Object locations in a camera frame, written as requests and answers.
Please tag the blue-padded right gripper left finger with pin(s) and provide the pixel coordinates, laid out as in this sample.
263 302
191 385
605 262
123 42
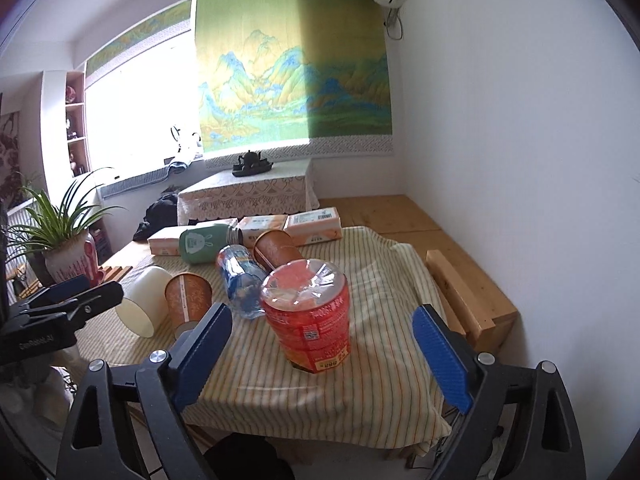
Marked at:
99 440

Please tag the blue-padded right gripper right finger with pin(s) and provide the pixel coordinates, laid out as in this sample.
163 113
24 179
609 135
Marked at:
544 440

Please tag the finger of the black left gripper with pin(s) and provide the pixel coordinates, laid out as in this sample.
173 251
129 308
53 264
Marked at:
82 302

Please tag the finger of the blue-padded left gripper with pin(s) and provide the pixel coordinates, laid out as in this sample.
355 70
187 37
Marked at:
49 296

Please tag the red plastic noodle cup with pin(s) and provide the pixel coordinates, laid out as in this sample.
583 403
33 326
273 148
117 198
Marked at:
306 303

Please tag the white paper cup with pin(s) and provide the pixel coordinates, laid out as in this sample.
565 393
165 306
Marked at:
144 306

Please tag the orange paper cup near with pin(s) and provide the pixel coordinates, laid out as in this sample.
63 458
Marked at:
189 297

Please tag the orange paper cup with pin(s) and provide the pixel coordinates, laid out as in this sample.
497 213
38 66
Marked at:
275 248
189 297

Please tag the orange paper cup far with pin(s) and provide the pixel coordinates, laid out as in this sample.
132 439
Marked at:
275 248

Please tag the potted spider plant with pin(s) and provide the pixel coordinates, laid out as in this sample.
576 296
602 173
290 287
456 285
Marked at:
60 231

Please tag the tissue pack left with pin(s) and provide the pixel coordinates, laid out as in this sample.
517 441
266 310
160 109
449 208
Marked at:
166 241

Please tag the tissue pack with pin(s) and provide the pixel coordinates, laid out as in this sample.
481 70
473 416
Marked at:
314 227
253 227
166 241

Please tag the wooden bench block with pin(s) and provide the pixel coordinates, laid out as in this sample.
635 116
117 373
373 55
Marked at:
474 306

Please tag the black bag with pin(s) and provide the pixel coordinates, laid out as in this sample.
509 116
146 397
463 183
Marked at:
160 214

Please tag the green thermos bottle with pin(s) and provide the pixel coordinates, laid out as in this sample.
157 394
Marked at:
202 244

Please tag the blue window sill cushion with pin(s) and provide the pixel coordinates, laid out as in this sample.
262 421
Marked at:
174 169

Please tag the blue label water bottle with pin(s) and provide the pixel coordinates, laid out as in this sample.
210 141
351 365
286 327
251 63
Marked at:
242 277

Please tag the tissue pack middle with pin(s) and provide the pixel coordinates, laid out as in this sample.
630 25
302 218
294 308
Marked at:
253 227

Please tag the striped table cloth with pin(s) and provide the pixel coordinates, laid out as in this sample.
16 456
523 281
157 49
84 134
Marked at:
382 396

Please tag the black teapot on tray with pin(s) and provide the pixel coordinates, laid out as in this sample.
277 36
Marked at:
250 164

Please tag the lace-covered low table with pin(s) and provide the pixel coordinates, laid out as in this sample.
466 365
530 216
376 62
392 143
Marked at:
285 189

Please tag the tissue pack right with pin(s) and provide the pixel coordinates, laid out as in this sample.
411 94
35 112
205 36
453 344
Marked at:
314 227

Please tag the green landscape roller blind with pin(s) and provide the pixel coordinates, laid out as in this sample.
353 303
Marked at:
307 76

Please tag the pink wall shelf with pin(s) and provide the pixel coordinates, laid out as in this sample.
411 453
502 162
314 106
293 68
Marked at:
75 114

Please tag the ink painting wall scroll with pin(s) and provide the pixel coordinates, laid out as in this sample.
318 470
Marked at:
10 173

